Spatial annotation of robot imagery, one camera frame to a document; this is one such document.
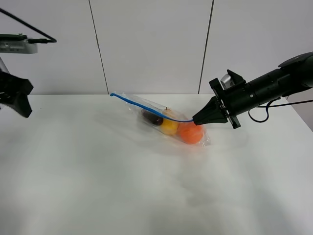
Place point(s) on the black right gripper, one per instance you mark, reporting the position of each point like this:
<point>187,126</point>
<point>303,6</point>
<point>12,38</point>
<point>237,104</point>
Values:
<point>220,108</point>

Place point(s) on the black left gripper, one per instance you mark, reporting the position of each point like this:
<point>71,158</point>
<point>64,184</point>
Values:
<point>14,91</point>

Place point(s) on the clear zip bag blue seal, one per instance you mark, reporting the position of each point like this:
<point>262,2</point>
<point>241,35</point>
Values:
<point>136,104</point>

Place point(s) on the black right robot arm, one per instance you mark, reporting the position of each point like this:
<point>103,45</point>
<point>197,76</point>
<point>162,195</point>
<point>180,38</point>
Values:
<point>292,76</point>

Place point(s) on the orange fruit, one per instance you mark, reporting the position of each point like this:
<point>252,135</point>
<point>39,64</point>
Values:
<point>190,133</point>

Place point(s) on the yellow pear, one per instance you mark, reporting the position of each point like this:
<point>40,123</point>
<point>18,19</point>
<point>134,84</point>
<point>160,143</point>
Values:
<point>169,127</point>

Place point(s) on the dark purple eggplant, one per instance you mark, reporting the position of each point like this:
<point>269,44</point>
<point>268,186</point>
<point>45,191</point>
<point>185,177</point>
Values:
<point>151,118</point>

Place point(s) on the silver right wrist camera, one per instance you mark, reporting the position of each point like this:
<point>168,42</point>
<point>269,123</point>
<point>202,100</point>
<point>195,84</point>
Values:
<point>226,82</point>

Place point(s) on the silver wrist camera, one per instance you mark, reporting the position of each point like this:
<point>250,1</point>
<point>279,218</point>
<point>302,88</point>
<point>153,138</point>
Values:
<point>226,82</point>
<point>16,43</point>

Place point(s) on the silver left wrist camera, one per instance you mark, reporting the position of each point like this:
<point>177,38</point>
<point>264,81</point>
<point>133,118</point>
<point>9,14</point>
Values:
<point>16,43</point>

